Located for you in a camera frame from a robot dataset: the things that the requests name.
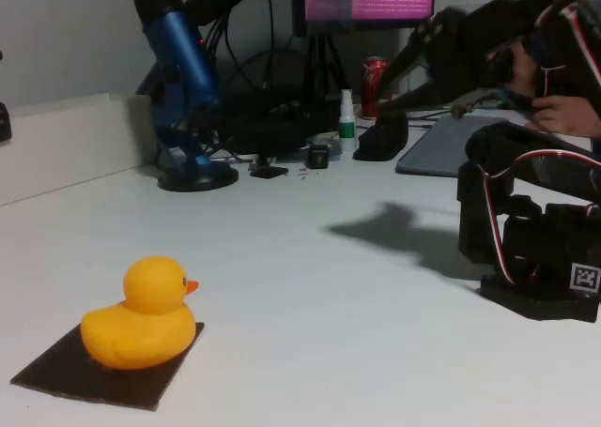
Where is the yellow rubber duck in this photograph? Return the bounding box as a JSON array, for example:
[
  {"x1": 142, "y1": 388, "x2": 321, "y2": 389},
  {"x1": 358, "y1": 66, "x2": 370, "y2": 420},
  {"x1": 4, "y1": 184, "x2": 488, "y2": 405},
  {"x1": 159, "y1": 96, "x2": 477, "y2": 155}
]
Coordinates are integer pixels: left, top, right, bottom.
[{"x1": 79, "y1": 255, "x2": 201, "y2": 371}]

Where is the black square card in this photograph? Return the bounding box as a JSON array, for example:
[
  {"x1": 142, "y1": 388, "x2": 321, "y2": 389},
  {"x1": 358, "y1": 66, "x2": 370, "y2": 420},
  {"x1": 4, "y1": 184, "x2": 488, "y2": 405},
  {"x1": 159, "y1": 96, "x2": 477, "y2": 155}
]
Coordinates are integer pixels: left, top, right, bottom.
[{"x1": 9, "y1": 322, "x2": 207, "y2": 412}]

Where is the person's hand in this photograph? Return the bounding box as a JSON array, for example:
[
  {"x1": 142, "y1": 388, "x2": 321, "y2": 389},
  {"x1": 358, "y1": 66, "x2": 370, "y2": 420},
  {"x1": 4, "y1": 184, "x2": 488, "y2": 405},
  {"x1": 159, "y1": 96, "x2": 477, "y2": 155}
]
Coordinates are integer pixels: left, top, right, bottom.
[{"x1": 524, "y1": 94, "x2": 601, "y2": 138}]

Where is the red soda can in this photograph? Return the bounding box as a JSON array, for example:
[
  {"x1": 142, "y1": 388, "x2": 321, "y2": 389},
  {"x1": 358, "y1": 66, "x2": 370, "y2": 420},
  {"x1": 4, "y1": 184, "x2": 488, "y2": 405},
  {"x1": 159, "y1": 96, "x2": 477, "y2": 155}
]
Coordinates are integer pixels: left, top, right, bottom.
[{"x1": 360, "y1": 55, "x2": 392, "y2": 118}]

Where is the black vertical computer mouse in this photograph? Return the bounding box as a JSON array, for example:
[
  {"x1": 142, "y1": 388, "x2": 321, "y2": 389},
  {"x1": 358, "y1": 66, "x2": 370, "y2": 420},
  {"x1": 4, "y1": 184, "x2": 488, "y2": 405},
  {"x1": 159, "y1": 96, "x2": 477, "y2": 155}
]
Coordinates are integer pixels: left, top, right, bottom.
[{"x1": 352, "y1": 110, "x2": 409, "y2": 161}]

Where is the grey flat laptop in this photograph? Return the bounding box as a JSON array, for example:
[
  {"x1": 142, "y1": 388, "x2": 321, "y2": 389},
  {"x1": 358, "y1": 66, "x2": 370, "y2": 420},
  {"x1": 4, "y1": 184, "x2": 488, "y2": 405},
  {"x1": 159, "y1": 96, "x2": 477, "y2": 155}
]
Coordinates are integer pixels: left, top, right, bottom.
[{"x1": 394, "y1": 114, "x2": 511, "y2": 178}]

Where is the small white spray bottle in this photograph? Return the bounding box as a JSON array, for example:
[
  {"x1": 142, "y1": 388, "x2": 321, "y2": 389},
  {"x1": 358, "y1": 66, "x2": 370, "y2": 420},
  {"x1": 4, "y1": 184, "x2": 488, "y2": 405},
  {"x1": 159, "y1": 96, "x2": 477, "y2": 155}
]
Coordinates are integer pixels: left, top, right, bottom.
[{"x1": 338, "y1": 88, "x2": 357, "y2": 152}]

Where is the black tripod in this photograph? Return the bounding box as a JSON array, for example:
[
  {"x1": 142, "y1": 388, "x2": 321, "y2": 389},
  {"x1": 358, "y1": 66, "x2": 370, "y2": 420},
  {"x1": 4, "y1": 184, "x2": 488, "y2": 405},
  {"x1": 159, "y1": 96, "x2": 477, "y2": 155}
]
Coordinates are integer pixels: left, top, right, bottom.
[{"x1": 302, "y1": 32, "x2": 351, "y2": 104}]

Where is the small pale flat gadget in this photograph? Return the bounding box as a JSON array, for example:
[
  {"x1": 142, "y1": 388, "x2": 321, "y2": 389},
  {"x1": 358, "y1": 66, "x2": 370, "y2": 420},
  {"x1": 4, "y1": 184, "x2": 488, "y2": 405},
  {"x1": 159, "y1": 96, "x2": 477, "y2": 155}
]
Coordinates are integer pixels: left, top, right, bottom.
[{"x1": 307, "y1": 132, "x2": 343, "y2": 161}]

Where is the small black cube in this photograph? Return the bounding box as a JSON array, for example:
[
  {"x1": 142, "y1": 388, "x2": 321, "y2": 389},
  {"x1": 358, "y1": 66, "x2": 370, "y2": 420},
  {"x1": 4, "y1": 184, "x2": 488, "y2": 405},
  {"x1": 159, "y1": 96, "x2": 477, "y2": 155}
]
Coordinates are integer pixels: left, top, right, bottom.
[{"x1": 305, "y1": 144, "x2": 331, "y2": 170}]

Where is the black electronic device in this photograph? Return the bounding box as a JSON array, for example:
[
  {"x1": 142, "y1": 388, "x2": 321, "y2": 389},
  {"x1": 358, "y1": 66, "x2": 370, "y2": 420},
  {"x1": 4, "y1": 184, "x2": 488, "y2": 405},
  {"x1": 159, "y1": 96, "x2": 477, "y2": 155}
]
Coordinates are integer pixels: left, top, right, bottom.
[{"x1": 213, "y1": 82, "x2": 342, "y2": 159}]

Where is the small black flat stand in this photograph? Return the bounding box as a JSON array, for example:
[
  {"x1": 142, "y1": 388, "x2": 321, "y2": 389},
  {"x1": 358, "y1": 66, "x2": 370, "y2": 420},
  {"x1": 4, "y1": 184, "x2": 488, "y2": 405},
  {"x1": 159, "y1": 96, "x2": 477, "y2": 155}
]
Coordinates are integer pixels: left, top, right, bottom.
[{"x1": 247, "y1": 152, "x2": 290, "y2": 179}]

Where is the blue desktop microphone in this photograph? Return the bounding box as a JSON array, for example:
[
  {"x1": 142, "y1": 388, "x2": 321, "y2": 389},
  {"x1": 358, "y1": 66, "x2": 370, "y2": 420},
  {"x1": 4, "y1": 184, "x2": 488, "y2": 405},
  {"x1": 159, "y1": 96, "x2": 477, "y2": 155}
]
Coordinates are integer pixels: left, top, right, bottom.
[{"x1": 133, "y1": 0, "x2": 239, "y2": 193}]

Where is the black white fiducial marker tag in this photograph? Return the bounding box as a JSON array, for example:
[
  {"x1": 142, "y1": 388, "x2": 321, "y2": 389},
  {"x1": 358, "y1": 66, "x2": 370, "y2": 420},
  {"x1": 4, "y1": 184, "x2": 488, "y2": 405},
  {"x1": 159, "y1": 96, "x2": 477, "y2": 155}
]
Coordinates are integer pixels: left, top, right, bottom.
[{"x1": 570, "y1": 263, "x2": 601, "y2": 293}]

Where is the white raised desk shelf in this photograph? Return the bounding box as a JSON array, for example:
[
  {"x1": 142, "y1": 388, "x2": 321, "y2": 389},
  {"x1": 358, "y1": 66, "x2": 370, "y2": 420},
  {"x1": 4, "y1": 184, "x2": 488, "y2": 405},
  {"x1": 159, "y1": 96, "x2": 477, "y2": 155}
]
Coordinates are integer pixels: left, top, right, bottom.
[{"x1": 0, "y1": 92, "x2": 161, "y2": 207}]

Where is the red white servo cable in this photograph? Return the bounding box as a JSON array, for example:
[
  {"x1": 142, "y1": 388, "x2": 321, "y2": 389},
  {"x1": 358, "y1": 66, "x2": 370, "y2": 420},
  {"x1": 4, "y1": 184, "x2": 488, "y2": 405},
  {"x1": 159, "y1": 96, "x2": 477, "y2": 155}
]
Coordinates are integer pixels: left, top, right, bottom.
[
  {"x1": 478, "y1": 149, "x2": 601, "y2": 286},
  {"x1": 532, "y1": 0, "x2": 601, "y2": 88}
]

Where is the black hanging cable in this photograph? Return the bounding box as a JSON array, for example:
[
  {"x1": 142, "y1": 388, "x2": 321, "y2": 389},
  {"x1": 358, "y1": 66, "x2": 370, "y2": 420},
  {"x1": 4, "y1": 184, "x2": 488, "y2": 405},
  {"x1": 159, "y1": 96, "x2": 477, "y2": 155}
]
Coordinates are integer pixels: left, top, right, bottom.
[{"x1": 260, "y1": 0, "x2": 278, "y2": 90}]

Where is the black object at frame edge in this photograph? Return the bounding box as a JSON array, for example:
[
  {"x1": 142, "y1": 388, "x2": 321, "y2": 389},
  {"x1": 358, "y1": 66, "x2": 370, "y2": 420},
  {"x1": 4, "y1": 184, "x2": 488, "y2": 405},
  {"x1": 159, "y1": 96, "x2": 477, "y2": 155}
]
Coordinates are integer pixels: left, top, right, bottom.
[{"x1": 0, "y1": 101, "x2": 13, "y2": 142}]

